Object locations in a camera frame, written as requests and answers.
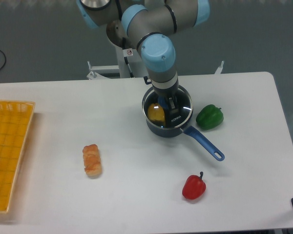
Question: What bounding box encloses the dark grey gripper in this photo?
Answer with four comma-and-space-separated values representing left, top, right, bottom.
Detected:
152, 81, 179, 109

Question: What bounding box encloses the dark blue saucepan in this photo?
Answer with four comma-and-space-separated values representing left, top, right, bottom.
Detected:
142, 86, 225, 162

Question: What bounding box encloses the glass pot lid blue knob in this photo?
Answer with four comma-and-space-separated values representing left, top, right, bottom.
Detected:
142, 86, 193, 129

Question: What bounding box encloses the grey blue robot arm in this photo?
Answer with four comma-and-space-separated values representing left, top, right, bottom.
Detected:
76, 0, 210, 108

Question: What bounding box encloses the yellow bell pepper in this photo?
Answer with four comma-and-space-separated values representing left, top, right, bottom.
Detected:
147, 103, 166, 127

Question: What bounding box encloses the green bell pepper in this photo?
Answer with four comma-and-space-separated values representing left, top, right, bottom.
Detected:
196, 104, 224, 130

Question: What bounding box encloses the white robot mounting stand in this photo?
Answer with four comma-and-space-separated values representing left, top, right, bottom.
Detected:
86, 19, 148, 80

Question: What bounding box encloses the red bell pepper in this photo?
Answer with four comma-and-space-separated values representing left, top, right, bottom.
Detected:
182, 172, 207, 200

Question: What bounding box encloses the orange bread pastry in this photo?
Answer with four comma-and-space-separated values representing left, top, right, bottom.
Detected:
83, 144, 102, 176

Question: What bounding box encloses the yellow woven basket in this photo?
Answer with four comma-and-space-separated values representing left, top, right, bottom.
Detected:
0, 100, 35, 214

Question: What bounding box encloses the white table clamp bracket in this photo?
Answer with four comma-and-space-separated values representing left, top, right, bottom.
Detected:
214, 61, 224, 75

